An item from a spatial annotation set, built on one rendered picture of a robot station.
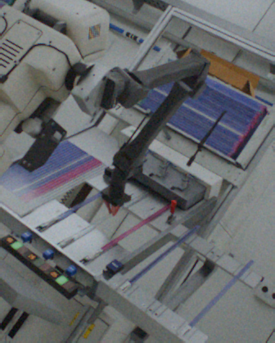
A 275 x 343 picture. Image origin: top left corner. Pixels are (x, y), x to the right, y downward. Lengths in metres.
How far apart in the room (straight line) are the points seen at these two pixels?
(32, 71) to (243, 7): 3.18
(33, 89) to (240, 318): 2.56
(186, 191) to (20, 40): 1.04
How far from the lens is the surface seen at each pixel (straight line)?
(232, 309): 4.09
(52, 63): 1.77
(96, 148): 2.84
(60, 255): 2.29
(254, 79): 3.37
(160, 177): 2.63
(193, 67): 2.12
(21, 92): 1.82
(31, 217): 2.44
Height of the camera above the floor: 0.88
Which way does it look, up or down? 6 degrees up
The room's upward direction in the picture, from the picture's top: 35 degrees clockwise
